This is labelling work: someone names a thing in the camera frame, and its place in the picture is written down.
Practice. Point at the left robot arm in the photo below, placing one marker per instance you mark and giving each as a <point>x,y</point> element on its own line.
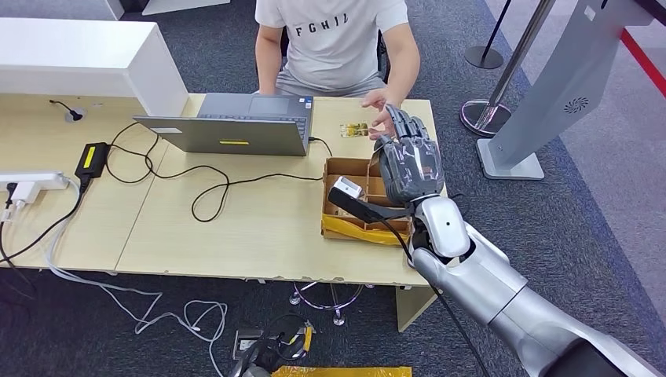
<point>244,370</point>

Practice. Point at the black stanchion post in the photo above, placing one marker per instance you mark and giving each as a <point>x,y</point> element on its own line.
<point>484,57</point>

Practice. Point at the grey laptop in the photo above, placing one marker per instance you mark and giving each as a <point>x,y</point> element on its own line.
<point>234,138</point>

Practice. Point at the white furniture plinth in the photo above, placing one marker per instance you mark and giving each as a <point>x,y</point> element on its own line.
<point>182,5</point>

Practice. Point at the yellow floor tape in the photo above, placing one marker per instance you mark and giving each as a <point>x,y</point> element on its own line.
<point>338,372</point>

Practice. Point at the orange tree print card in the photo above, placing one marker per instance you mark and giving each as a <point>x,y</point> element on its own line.
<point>355,130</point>

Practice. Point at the red barrier belt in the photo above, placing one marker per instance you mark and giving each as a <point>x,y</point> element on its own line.
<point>645,65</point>

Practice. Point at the white counter block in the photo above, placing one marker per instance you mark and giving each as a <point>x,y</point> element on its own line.
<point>78,57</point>

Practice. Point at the person's right forearm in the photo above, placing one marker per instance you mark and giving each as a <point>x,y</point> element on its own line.
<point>267,70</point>

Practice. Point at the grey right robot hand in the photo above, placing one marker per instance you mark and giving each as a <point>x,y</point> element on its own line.
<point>411,166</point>

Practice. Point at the grey kiosk stand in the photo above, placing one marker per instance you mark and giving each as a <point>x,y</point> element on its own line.
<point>562,88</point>

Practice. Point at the steel floor socket white outlet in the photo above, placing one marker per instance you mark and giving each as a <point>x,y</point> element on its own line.
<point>244,343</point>

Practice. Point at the chrome stool base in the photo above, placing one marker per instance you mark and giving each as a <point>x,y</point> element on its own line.
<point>338,317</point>

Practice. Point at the white plug-in charger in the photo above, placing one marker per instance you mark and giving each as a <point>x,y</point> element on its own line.
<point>26,193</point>

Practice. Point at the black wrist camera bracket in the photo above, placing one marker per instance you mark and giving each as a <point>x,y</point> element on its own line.
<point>364,210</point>

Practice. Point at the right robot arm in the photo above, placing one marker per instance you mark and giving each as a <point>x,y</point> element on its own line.
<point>499,302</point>

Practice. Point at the steel floor socket yellow label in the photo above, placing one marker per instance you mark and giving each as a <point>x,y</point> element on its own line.
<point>307,338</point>

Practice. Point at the person's left forearm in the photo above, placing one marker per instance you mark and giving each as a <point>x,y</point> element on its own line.
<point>403,78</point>

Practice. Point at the wooden table leg panel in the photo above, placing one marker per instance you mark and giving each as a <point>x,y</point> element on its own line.
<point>411,307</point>

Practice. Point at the silver stanchion post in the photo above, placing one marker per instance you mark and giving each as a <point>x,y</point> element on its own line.
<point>494,112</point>

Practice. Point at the white power strip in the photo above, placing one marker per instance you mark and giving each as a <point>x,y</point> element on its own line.
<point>36,178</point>

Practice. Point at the person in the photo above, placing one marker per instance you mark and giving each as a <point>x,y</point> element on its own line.
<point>333,52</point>

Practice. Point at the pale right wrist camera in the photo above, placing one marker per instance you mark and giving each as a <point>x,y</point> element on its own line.
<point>347,187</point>

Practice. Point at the black laptop power adapter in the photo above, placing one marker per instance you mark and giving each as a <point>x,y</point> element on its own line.
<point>92,158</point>

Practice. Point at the brown cardboard compartment box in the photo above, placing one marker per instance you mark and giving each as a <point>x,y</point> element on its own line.
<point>348,167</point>

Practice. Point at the person's left hand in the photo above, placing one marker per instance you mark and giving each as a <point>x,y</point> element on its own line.
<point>382,101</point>

